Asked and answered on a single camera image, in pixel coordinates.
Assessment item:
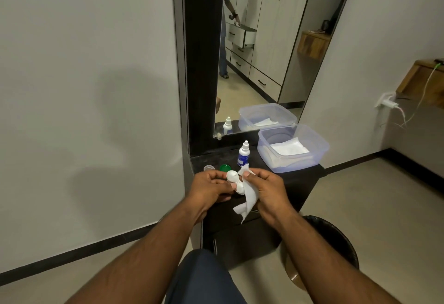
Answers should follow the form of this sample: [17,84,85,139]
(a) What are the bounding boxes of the white wall charger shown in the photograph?
[374,91,400,109]

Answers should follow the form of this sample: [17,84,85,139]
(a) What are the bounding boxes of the small solution dropper bottle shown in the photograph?
[237,140,251,168]

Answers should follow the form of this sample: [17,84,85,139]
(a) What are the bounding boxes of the white tissue sheet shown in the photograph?
[232,163,261,224]

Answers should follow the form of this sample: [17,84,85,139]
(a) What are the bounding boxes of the person's left hand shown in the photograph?
[185,169,240,224]

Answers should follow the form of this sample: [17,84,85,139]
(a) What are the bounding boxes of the white charger cable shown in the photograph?
[395,64,444,129]

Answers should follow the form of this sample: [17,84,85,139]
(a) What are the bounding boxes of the person's right forearm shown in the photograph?
[277,210,400,304]

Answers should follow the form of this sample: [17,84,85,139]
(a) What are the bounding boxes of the trash bin with black liner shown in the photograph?
[283,215,360,291]

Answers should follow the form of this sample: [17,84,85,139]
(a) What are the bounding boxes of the dark blue trousers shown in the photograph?
[165,248,247,304]

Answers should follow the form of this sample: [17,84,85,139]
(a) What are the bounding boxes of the white contact lens case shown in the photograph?
[226,170,247,196]

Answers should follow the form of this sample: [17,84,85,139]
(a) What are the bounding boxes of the person's left forearm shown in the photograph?
[66,206,209,304]

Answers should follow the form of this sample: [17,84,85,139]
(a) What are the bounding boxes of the wooden wall shelf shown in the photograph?
[395,59,444,109]

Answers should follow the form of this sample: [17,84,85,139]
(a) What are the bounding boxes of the black dresser cabinet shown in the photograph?
[171,0,327,270]

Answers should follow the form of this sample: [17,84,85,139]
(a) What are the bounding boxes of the person's right hand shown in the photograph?
[242,168,296,230]

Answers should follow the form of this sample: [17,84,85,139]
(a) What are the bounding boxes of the dresser mirror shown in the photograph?
[212,0,360,138]

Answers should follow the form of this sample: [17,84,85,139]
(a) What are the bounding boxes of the stack of white tissues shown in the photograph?
[270,137,310,156]

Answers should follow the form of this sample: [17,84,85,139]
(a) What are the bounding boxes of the clear plastic container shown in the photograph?
[257,124,330,174]

